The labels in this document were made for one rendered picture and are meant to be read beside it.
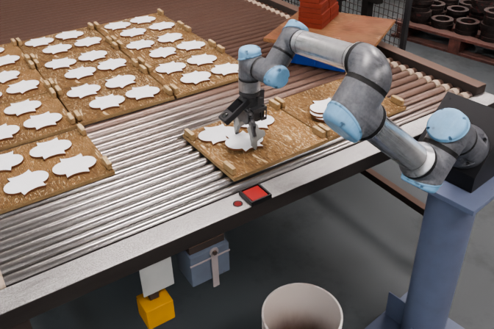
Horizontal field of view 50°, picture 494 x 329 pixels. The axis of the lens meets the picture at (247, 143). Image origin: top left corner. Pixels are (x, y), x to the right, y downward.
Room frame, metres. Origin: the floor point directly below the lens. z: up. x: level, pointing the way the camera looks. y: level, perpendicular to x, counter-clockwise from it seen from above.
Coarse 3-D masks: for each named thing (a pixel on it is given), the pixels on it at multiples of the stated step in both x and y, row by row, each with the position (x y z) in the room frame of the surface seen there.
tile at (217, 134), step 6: (216, 126) 1.72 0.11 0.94; (222, 126) 1.72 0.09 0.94; (228, 126) 1.72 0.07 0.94; (204, 132) 1.68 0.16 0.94; (210, 132) 1.68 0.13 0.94; (216, 132) 1.68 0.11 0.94; (222, 132) 1.68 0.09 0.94; (228, 132) 1.68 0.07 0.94; (234, 132) 1.68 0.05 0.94; (198, 138) 1.65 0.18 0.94; (204, 138) 1.64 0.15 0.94; (210, 138) 1.64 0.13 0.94; (216, 138) 1.64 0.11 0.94; (222, 138) 1.64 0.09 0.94
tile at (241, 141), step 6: (240, 132) 1.67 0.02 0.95; (228, 138) 1.63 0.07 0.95; (234, 138) 1.62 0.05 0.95; (240, 138) 1.62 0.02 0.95; (246, 138) 1.63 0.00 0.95; (228, 144) 1.58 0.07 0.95; (234, 144) 1.58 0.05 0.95; (240, 144) 1.58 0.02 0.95; (246, 144) 1.58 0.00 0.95; (258, 144) 1.59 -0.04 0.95; (234, 150) 1.55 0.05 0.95; (240, 150) 1.55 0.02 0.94; (246, 150) 1.54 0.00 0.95
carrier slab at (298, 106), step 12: (324, 84) 2.08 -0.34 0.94; (336, 84) 2.07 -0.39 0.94; (288, 96) 1.97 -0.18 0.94; (300, 96) 1.97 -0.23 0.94; (312, 96) 1.97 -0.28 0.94; (324, 96) 1.96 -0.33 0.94; (288, 108) 1.87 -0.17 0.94; (300, 108) 1.87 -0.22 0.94; (396, 108) 1.85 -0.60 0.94; (300, 120) 1.77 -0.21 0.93; (312, 120) 1.76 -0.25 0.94
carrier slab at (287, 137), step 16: (272, 112) 1.84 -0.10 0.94; (240, 128) 1.72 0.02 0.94; (272, 128) 1.72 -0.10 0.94; (288, 128) 1.71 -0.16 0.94; (304, 128) 1.71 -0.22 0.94; (192, 144) 1.63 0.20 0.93; (208, 144) 1.61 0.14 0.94; (224, 144) 1.61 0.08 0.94; (272, 144) 1.60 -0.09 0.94; (288, 144) 1.60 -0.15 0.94; (304, 144) 1.60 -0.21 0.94; (320, 144) 1.61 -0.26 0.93; (224, 160) 1.51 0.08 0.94; (240, 160) 1.50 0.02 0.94; (256, 160) 1.50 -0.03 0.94; (272, 160) 1.50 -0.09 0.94; (240, 176) 1.42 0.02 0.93
